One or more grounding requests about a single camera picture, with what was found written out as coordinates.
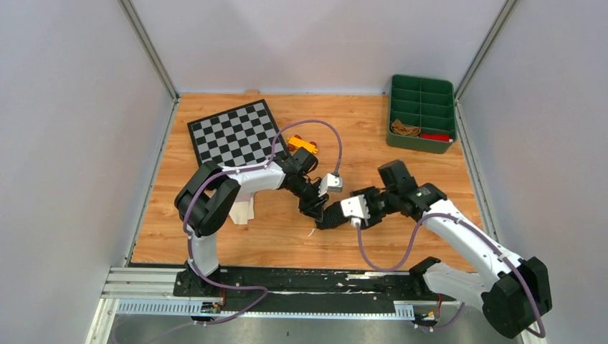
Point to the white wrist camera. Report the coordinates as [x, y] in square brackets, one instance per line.
[356, 210]
[330, 183]

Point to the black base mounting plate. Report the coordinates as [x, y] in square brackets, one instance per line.
[394, 286]

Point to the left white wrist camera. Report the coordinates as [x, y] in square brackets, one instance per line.
[330, 183]

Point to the left aluminium corner post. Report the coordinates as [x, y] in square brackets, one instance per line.
[140, 31]

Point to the aluminium front rail frame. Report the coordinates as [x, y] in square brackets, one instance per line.
[178, 291]

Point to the black pinstriped underwear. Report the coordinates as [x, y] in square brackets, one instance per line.
[333, 217]

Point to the black white chessboard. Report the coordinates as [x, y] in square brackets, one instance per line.
[236, 137]

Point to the yellow toy brick car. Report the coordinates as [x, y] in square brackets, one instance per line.
[295, 142]

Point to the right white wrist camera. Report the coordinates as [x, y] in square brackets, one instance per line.
[356, 210]

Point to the pink underwear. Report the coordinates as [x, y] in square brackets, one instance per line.
[242, 209]

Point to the green compartment tray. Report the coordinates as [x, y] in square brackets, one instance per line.
[423, 102]

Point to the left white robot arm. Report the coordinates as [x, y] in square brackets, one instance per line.
[206, 200]

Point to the aluminium corner post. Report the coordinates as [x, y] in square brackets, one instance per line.
[501, 19]
[140, 31]

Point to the brown underwear white waistband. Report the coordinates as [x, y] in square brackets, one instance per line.
[397, 127]

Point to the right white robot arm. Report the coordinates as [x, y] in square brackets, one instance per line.
[513, 293]

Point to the right aluminium corner post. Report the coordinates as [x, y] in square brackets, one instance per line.
[501, 19]

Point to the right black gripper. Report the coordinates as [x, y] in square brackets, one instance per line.
[368, 193]

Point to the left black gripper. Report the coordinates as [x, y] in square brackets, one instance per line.
[314, 208]

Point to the red item in tray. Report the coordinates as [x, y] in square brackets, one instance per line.
[438, 137]

